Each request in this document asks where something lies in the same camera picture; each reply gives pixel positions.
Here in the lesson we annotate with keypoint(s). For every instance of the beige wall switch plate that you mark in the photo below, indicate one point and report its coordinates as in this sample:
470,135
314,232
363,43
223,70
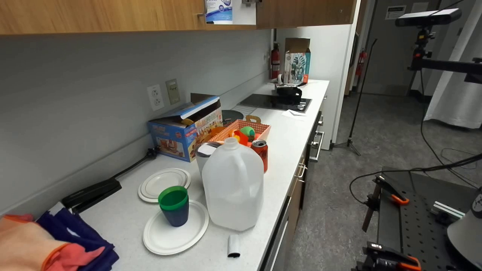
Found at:
172,91

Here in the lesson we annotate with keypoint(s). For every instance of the wooden base cabinet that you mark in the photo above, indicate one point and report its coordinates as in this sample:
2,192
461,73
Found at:
297,193

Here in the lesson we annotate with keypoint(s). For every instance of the green plastic cup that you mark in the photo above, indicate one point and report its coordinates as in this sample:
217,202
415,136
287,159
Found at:
174,198

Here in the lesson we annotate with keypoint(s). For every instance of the blue plastic cup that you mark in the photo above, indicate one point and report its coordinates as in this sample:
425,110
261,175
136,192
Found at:
175,219

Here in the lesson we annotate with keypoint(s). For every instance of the navy blue cloth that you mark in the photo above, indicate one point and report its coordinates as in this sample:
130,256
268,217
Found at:
85,235

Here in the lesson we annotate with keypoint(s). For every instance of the small white tube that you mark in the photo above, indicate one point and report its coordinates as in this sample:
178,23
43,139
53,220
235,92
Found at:
234,246

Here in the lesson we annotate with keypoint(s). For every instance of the thin black stand pole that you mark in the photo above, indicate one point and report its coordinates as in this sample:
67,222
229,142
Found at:
360,95

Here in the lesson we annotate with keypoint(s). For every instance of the red orange toy food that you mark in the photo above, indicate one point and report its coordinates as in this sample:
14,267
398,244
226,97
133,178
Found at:
238,138

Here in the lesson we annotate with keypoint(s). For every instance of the white tall side panel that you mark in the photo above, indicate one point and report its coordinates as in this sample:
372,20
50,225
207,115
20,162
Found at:
332,85

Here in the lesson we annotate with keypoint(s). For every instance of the silver aluminium rail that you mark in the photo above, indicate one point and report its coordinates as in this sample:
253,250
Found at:
448,208

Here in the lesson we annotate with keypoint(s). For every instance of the red checkered cardboard tray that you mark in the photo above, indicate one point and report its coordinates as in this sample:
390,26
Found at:
261,130

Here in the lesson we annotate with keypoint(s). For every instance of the black dishwasher front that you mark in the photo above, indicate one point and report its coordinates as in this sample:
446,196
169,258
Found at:
273,256

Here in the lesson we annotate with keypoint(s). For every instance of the dark grey plate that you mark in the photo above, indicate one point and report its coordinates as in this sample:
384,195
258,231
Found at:
232,116

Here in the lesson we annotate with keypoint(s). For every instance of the black pan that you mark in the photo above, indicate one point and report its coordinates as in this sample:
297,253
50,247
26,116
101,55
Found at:
288,94

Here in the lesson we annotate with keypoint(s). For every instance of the white paper plate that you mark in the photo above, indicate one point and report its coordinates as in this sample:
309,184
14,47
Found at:
169,240

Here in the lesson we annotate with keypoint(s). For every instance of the black oven front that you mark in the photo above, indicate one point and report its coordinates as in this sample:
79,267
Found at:
315,126

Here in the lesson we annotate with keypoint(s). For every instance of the black robot table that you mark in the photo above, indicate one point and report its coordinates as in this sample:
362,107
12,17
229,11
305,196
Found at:
422,231

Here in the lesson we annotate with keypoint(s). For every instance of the black stereo camera bar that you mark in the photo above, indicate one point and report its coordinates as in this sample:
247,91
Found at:
427,17

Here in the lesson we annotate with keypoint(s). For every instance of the blue play food box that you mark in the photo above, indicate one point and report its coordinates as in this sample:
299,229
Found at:
175,138

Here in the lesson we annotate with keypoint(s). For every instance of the blue white paper package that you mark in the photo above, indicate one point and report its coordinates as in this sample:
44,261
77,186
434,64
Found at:
219,10

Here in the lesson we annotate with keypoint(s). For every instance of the small white plate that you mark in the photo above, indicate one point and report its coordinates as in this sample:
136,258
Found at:
160,184

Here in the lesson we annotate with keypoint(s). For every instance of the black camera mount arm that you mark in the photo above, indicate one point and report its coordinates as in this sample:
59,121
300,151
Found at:
452,65

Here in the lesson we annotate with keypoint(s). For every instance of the white curtain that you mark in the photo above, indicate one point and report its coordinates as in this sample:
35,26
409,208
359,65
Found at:
454,100

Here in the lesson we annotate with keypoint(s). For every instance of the green toy ball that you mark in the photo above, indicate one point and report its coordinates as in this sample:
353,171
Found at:
247,132

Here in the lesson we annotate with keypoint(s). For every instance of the red fire extinguisher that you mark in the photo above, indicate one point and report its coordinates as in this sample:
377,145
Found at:
362,64
276,62

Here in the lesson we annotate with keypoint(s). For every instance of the blue white product package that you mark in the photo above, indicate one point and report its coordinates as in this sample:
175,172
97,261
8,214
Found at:
300,67

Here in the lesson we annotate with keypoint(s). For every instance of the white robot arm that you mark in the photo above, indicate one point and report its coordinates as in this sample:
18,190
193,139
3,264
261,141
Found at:
467,235

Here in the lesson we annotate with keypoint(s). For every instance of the translucent plastic gallon jug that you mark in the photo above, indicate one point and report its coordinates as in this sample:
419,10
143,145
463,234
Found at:
234,190

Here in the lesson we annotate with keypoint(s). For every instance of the black elongated device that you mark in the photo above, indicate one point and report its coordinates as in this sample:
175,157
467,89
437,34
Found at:
92,195

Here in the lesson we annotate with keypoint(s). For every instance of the wooden wall cabinet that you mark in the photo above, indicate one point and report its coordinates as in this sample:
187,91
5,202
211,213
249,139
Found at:
100,16

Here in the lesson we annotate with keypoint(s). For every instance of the brown cardboard box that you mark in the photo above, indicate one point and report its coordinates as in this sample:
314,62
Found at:
297,44

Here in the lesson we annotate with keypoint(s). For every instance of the red soda can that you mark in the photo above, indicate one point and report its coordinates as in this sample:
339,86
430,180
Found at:
261,153

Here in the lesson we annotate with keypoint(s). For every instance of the black cooktop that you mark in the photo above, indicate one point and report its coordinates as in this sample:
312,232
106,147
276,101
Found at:
261,103

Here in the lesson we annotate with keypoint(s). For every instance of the white wall power outlet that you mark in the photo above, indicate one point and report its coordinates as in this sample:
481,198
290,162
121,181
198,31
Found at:
155,97

